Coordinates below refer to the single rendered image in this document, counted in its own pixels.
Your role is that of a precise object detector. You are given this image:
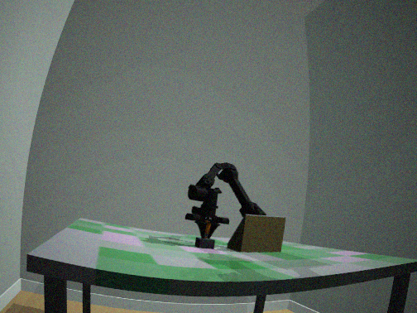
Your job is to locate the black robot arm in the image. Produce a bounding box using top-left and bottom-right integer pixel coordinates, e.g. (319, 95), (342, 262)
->
(188, 162), (266, 217)

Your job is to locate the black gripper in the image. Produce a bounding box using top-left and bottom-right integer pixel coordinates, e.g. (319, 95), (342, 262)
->
(185, 202), (229, 238)

